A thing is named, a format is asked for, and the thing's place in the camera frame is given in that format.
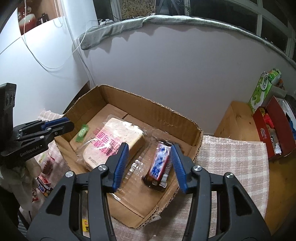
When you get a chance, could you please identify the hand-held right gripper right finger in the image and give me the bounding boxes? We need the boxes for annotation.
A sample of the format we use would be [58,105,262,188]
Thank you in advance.
[171,144,271,241]

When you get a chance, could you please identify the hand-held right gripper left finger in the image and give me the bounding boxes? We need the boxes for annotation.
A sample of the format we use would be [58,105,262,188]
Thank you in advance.
[26,142,129,241]

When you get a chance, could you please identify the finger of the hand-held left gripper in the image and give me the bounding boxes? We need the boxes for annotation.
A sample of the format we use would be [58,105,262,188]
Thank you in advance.
[13,117,70,136]
[17,122,75,149]

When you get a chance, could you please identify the small green candy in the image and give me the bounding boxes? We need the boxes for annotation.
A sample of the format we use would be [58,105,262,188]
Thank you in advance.
[75,124,90,142]

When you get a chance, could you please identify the brown chocolate bar blue print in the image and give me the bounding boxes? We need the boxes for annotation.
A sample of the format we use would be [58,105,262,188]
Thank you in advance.
[144,139,174,192]
[37,175,54,198]

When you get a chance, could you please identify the sliced bread packet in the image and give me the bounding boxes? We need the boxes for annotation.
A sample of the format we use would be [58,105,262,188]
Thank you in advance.
[76,117,147,172]

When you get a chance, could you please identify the brown cardboard box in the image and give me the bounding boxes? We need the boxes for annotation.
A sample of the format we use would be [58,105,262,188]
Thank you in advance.
[54,85,204,230]

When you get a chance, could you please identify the person's left hand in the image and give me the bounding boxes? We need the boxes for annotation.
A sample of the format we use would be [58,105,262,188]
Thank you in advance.
[0,158,41,207]

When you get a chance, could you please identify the dark red snack packet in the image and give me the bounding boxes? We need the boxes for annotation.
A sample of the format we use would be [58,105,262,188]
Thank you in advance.
[43,159,55,175]

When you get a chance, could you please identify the checked beige cloth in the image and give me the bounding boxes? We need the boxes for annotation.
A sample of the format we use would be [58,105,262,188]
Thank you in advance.
[18,110,270,241]

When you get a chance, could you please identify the wooden table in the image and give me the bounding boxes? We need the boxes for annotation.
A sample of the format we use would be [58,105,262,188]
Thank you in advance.
[213,100,296,237]

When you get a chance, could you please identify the red and white vase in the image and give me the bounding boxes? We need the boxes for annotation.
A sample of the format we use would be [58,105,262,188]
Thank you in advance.
[18,5,37,36]

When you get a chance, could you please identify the red cardboard box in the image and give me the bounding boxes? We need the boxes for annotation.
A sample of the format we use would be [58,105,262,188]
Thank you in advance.
[252,96,296,162]

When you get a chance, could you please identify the green tissue box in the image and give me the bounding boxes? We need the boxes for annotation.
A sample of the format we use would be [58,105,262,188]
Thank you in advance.
[248,68,282,114]

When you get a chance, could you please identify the leopard print cloth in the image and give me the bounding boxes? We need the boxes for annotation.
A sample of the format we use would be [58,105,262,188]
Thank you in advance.
[120,0,156,19]

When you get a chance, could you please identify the grey blanket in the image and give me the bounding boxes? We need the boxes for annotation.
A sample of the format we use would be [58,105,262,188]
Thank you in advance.
[79,14,296,69]

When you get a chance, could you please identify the black tripod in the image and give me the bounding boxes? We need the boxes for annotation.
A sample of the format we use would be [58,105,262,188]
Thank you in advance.
[157,0,177,15]

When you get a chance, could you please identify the white cable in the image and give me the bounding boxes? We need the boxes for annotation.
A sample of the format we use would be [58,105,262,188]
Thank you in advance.
[21,18,93,86]

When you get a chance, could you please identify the white window frame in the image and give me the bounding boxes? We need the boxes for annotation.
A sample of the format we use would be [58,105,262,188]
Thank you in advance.
[185,0,296,59]

